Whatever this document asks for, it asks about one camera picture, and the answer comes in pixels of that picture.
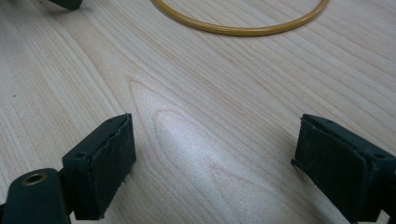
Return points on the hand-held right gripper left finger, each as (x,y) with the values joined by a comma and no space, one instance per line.
(102,168)

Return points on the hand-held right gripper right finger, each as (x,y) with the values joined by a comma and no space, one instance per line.
(339,168)

